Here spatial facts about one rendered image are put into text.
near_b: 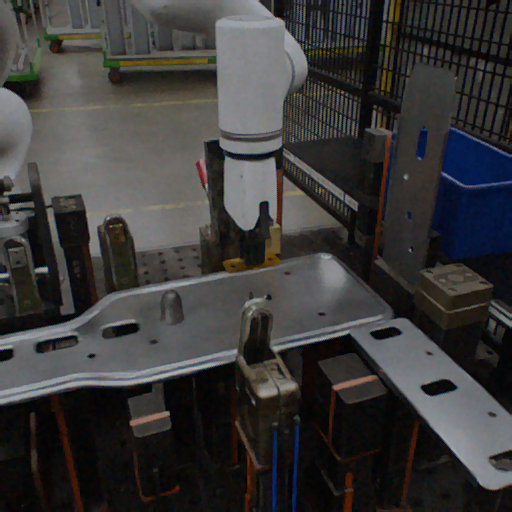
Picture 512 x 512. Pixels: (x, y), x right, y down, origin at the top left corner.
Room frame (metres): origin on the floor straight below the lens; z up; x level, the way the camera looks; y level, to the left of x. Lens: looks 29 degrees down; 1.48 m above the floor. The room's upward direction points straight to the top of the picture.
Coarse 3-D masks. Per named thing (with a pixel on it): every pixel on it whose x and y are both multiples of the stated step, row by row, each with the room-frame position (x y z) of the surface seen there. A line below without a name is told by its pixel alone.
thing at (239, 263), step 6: (270, 252) 0.76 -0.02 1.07; (234, 258) 0.74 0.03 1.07; (276, 258) 0.74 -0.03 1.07; (228, 264) 0.72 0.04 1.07; (234, 264) 0.73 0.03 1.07; (240, 264) 0.72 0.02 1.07; (264, 264) 0.72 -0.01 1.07; (270, 264) 0.72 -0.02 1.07; (276, 264) 0.73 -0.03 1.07; (228, 270) 0.71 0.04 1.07; (234, 270) 0.71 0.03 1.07; (240, 270) 0.71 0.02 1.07; (246, 270) 0.71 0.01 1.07
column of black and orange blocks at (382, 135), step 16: (368, 128) 1.00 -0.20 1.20; (368, 144) 0.98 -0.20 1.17; (384, 144) 0.97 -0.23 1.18; (368, 160) 0.98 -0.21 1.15; (384, 160) 0.97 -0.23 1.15; (368, 176) 0.98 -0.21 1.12; (384, 176) 0.97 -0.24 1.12; (368, 192) 0.99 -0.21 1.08; (384, 192) 0.98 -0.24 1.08; (368, 208) 0.97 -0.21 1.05; (368, 224) 0.97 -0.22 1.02; (368, 240) 0.97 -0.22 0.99; (352, 256) 1.00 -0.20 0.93; (368, 256) 0.97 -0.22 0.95; (368, 272) 0.97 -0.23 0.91
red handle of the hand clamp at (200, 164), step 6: (198, 162) 0.97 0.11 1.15; (204, 162) 0.97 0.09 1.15; (198, 168) 0.96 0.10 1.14; (204, 168) 0.96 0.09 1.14; (204, 174) 0.94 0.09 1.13; (204, 180) 0.94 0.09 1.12; (204, 186) 0.93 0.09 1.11; (222, 216) 0.88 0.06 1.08; (222, 222) 0.87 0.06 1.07; (222, 228) 0.86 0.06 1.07; (228, 228) 0.86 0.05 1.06; (222, 234) 0.86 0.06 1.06
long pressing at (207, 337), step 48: (144, 288) 0.77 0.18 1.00; (192, 288) 0.77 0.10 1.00; (240, 288) 0.77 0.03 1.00; (288, 288) 0.77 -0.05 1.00; (336, 288) 0.77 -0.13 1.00; (0, 336) 0.64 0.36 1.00; (48, 336) 0.64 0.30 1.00; (96, 336) 0.64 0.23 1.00; (144, 336) 0.64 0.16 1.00; (192, 336) 0.64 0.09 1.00; (288, 336) 0.64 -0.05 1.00; (336, 336) 0.65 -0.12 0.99; (0, 384) 0.54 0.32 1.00; (48, 384) 0.55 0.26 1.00; (96, 384) 0.55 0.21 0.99; (144, 384) 0.55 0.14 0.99
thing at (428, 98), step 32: (416, 64) 0.85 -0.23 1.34; (416, 96) 0.84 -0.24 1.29; (448, 96) 0.77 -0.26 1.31; (416, 128) 0.83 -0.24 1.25; (448, 128) 0.76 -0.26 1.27; (416, 160) 0.82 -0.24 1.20; (416, 192) 0.81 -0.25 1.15; (384, 224) 0.87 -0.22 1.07; (416, 224) 0.79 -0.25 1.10; (384, 256) 0.86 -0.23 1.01; (416, 256) 0.78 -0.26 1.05
